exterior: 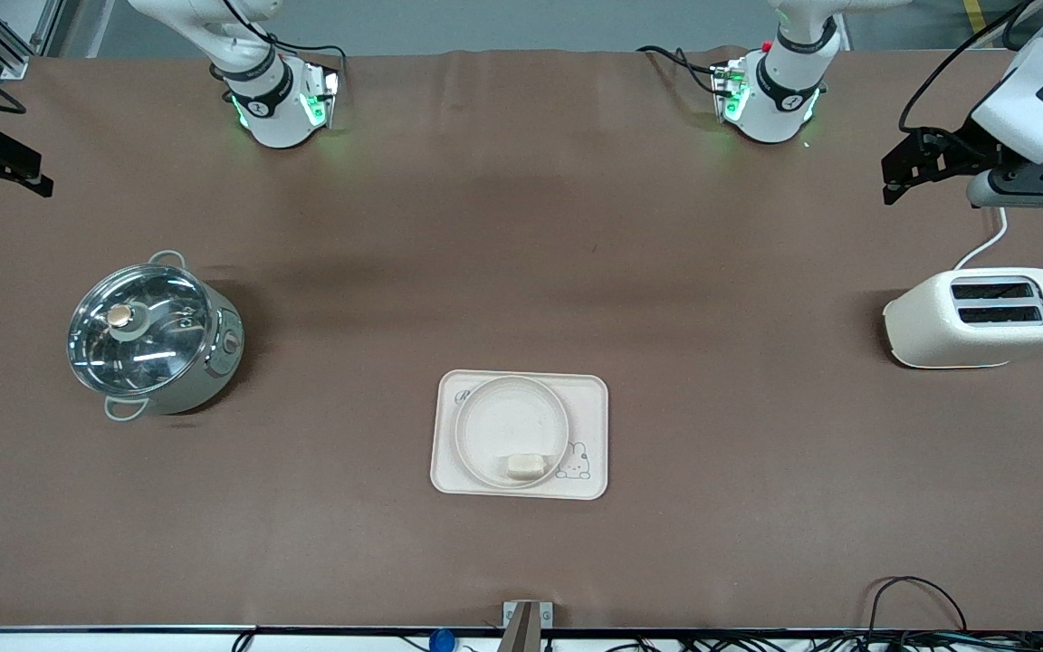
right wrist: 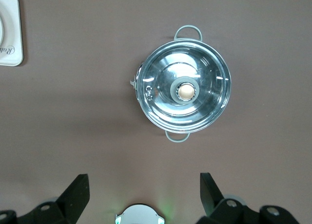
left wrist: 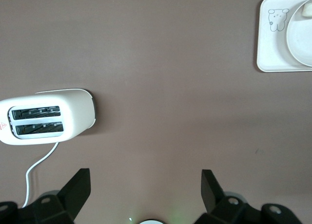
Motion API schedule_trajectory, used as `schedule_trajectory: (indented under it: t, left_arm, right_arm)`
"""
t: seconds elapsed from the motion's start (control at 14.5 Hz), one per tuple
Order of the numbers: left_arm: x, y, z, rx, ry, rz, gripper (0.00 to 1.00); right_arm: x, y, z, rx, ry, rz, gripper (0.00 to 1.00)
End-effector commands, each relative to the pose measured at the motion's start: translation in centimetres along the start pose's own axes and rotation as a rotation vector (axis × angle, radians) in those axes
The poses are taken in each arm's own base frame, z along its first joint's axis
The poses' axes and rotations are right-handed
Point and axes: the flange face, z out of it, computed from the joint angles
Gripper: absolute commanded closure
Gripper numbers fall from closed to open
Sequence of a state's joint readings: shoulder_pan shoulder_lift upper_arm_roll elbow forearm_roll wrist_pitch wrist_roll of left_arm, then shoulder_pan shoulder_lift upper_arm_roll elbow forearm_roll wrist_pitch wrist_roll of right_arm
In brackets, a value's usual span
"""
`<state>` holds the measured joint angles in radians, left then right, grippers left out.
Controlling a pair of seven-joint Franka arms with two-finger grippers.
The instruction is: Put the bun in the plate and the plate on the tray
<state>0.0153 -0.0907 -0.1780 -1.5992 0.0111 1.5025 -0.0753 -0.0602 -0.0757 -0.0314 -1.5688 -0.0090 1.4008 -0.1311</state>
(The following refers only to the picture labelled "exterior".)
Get round cream plate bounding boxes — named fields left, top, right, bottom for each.
left=455, top=375, right=571, bottom=491

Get cream rabbit print tray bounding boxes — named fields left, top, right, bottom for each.
left=430, top=369, right=610, bottom=501

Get cream two-slot toaster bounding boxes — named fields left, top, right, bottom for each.
left=882, top=267, right=1043, bottom=369

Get glass pot lid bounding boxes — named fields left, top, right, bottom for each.
left=67, top=263, right=215, bottom=398

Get pale green electric pot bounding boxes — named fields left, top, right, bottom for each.
left=67, top=251, right=245, bottom=423

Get brown table cover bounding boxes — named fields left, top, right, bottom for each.
left=0, top=47, right=1043, bottom=632

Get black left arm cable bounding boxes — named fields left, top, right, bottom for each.
left=899, top=0, right=1040, bottom=135

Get white toaster power cable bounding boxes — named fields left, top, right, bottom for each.
left=953, top=206, right=1010, bottom=272

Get black left base cable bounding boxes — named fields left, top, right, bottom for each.
left=636, top=45, right=732, bottom=97

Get black base cable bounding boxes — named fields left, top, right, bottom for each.
left=636, top=45, right=732, bottom=97
left=223, top=0, right=348, bottom=69

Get black right base cable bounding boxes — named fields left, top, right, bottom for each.
left=223, top=0, right=348, bottom=69

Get black cable bundle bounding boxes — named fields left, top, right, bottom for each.
left=864, top=576, right=1043, bottom=652

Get grey metal camera bracket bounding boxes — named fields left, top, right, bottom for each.
left=502, top=600, right=554, bottom=652

